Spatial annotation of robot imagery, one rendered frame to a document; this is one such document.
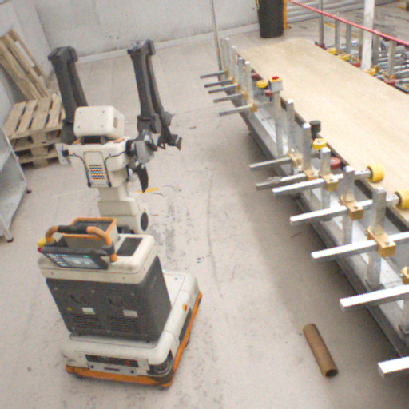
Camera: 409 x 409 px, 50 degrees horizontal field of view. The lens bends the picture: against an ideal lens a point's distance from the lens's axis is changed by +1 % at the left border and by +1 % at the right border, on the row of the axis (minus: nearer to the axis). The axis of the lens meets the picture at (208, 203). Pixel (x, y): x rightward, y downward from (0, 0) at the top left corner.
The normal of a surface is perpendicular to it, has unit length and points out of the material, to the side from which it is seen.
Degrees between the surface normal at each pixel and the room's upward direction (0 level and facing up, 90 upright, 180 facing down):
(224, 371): 0
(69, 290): 90
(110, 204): 82
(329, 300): 0
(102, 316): 90
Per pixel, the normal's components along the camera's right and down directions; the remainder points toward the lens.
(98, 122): -0.28, -0.16
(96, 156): -0.26, 0.43
